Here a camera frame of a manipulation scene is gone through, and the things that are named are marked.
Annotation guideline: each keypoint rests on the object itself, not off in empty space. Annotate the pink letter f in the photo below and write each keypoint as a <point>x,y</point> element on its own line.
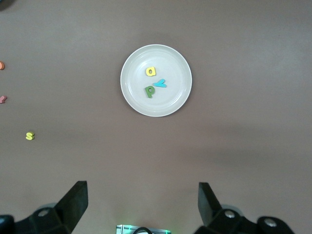
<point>2,99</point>

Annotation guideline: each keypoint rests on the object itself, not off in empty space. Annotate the yellow letter o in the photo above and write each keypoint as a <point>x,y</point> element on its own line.
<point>154,72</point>

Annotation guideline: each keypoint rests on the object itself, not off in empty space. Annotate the teal letter y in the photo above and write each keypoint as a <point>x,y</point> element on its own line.
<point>159,84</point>

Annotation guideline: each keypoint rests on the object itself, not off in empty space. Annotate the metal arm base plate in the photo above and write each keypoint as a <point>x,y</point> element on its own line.
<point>122,229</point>

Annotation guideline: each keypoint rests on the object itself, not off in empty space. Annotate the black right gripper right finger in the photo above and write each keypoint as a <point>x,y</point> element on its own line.
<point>219,221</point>

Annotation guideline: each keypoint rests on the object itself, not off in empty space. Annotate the brown table cover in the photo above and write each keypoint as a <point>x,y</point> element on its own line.
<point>243,122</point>

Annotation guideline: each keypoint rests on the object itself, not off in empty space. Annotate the green letter p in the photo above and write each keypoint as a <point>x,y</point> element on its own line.
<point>147,93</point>

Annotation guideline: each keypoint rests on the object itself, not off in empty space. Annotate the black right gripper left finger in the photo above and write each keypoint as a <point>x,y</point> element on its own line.
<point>63,219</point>

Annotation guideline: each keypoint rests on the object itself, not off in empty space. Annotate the beige round plate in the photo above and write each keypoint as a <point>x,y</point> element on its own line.
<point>170,102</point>

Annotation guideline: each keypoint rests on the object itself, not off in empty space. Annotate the yellow letter s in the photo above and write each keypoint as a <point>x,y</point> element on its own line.
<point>30,135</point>

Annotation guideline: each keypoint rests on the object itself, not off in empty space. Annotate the orange letter e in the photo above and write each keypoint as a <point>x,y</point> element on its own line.
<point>1,65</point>

